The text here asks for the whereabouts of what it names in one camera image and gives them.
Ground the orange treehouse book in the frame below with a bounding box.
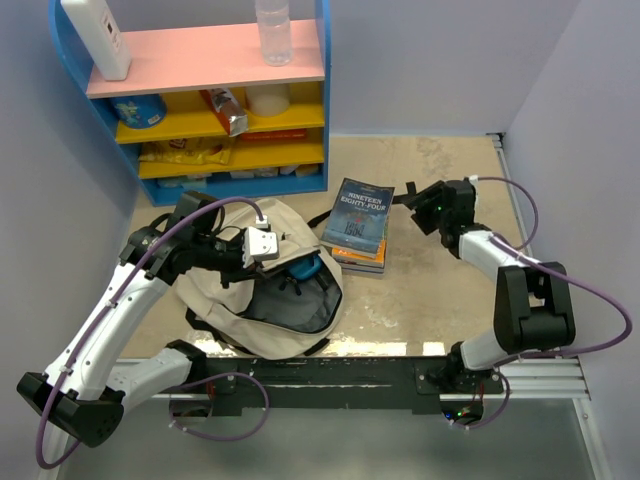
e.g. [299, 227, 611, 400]
[331, 225, 388, 268]

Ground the dark cover book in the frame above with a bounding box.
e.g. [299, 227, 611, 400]
[320, 178, 395, 255]

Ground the beige canvas backpack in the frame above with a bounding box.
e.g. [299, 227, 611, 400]
[176, 198, 344, 360]

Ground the blue dinosaur pencil case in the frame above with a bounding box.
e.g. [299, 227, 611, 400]
[288, 255, 322, 282]

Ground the purple cover book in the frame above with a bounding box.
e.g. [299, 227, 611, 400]
[338, 261, 385, 276]

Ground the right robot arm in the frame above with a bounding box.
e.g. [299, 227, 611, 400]
[398, 178, 576, 393]

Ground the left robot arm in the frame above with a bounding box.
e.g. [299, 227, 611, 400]
[17, 191, 246, 457]

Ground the yellow chips bag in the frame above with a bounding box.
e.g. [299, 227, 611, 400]
[138, 138, 231, 165]

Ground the white small boxes row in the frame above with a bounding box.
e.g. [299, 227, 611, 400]
[156, 164, 322, 189]

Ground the blue shelf unit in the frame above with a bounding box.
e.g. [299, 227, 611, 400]
[48, 1, 331, 206]

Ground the red flat box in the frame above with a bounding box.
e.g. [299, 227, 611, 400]
[239, 129, 307, 142]

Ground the orange silver snack packet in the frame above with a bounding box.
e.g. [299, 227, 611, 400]
[199, 88, 249, 137]

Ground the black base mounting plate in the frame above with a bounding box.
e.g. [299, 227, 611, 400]
[199, 356, 503, 416]

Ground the blue round snack tub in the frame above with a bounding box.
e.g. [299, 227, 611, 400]
[110, 94, 167, 130]

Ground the white cylindrical container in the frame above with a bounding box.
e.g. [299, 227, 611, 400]
[245, 84, 290, 117]

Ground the clear plastic water bottle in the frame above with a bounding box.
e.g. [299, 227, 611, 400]
[254, 0, 293, 67]

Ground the white rectangular bottle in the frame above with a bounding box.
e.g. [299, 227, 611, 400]
[61, 0, 132, 81]

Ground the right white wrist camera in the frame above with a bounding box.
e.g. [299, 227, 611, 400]
[468, 175, 479, 209]

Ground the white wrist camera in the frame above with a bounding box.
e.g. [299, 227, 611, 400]
[468, 175, 479, 209]
[243, 227, 280, 268]

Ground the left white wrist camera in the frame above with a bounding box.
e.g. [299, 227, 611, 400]
[243, 227, 280, 268]

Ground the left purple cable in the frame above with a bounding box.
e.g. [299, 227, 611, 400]
[37, 196, 271, 470]

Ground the purple cable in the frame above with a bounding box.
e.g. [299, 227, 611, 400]
[449, 175, 634, 431]
[37, 196, 271, 470]

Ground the aluminium frame rail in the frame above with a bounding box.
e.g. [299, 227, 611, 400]
[37, 132, 614, 480]

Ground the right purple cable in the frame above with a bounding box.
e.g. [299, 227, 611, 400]
[449, 175, 634, 431]

